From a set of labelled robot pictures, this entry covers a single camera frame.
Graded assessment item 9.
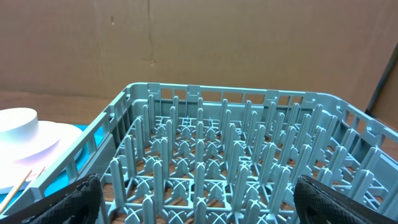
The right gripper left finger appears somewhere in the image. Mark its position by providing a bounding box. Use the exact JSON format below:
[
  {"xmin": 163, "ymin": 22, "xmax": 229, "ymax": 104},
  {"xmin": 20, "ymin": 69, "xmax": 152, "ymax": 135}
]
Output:
[{"xmin": 1, "ymin": 174, "xmax": 103, "ymax": 224}]

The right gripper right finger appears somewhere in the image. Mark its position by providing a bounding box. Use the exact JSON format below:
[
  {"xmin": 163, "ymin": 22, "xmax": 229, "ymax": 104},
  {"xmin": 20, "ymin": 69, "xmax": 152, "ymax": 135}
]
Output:
[{"xmin": 294, "ymin": 175, "xmax": 397, "ymax": 224}]

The wooden chopstick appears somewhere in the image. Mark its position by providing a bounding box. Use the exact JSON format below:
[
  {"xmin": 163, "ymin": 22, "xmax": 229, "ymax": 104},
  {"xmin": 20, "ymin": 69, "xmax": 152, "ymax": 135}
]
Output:
[
  {"xmin": 0, "ymin": 170, "xmax": 32, "ymax": 213},
  {"xmin": 36, "ymin": 167, "xmax": 45, "ymax": 179}
]

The teal plastic serving tray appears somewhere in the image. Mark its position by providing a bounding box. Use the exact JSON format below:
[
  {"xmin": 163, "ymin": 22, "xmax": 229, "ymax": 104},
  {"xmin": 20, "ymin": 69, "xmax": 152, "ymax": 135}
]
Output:
[{"xmin": 0, "ymin": 124, "xmax": 105, "ymax": 210}]

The grey plastic dish rack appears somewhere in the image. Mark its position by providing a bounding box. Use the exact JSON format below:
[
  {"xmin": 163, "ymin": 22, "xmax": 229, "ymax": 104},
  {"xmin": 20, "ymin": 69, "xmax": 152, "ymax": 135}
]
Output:
[{"xmin": 1, "ymin": 83, "xmax": 397, "ymax": 223}]

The white ceramic cup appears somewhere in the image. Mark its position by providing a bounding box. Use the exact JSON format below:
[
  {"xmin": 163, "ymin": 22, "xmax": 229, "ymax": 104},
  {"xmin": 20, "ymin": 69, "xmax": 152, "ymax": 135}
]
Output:
[{"xmin": 1, "ymin": 108, "xmax": 39, "ymax": 143}]

